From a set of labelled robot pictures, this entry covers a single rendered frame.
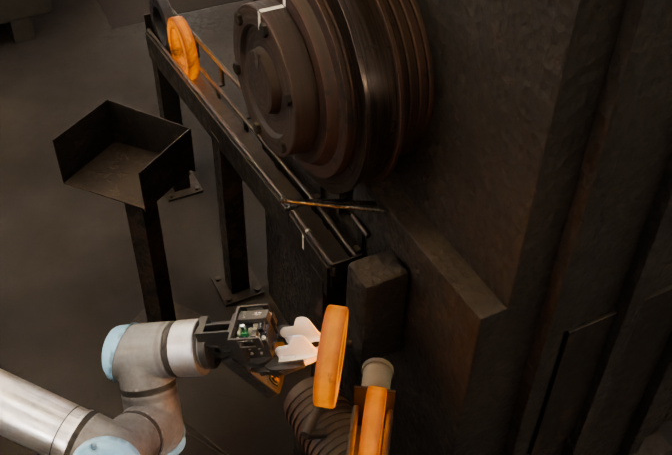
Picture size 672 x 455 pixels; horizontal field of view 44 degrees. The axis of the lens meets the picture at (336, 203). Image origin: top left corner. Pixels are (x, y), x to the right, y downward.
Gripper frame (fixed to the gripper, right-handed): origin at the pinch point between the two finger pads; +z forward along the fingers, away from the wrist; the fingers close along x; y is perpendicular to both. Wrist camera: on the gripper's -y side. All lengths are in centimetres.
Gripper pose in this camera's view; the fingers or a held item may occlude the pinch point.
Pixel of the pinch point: (330, 347)
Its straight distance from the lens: 128.6
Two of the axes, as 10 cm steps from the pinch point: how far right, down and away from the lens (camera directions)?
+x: 1.4, -6.5, 7.5
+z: 9.6, -1.1, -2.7
